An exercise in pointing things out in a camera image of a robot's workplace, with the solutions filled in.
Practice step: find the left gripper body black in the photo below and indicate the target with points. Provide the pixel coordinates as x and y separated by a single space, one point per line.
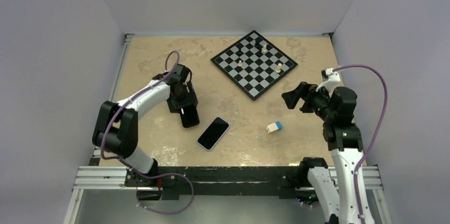
186 97

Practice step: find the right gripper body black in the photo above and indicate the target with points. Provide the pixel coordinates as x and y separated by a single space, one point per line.
316 101

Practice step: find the black phone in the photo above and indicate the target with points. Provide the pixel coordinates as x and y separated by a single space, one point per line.
189 116

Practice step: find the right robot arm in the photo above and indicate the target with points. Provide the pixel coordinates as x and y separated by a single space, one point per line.
343 201

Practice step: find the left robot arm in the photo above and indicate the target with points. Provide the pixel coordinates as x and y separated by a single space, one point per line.
117 131

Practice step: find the white blue toy block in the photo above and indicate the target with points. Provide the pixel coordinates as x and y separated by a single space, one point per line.
273 127

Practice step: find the white chess piece front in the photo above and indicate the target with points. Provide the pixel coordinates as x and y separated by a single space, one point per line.
278 68

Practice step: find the black white chessboard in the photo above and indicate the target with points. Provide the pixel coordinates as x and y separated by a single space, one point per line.
257 74

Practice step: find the black chess piece back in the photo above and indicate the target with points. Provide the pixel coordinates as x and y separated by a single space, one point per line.
259 49

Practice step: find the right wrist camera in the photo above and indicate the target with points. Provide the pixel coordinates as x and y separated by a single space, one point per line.
330 79

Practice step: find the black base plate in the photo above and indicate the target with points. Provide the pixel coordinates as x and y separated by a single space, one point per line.
285 182

